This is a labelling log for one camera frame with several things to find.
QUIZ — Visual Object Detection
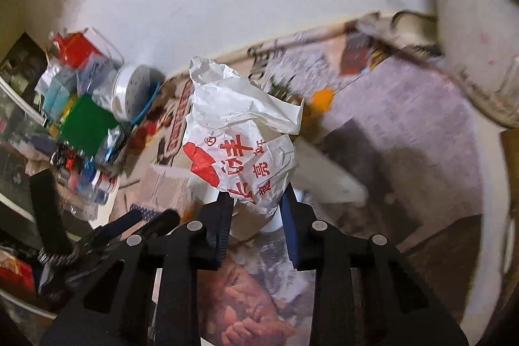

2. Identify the white paper bag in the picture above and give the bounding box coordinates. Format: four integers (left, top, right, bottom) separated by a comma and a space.
182, 57, 303, 216

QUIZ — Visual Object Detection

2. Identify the green box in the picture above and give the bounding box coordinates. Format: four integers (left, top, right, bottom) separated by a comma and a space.
59, 95, 118, 156

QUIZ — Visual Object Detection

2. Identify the newspaper table covering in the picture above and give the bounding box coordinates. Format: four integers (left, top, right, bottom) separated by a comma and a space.
109, 19, 488, 346

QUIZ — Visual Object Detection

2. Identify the blue bowl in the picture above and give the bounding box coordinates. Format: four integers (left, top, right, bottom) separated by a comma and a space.
130, 82, 162, 125

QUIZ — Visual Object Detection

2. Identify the white perforated lid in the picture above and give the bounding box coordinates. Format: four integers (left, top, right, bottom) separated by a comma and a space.
111, 65, 151, 122

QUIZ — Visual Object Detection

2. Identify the orange peel piece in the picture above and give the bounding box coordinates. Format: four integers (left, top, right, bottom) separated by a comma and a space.
310, 87, 334, 113

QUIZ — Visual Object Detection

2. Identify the red thermos jug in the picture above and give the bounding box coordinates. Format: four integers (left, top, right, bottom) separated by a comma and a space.
52, 32, 103, 69

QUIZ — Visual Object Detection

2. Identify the white rice cooker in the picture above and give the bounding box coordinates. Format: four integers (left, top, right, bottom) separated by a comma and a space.
436, 0, 518, 127

